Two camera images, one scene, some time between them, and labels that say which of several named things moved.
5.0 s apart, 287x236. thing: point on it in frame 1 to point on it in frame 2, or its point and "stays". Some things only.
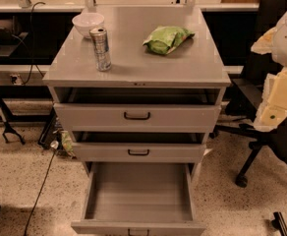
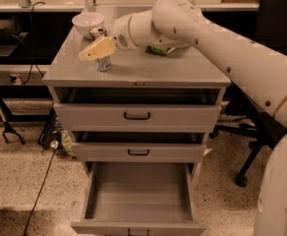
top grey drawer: [138, 107] stays
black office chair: [245, 94] stays
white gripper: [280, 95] to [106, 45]
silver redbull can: [101, 49] stays
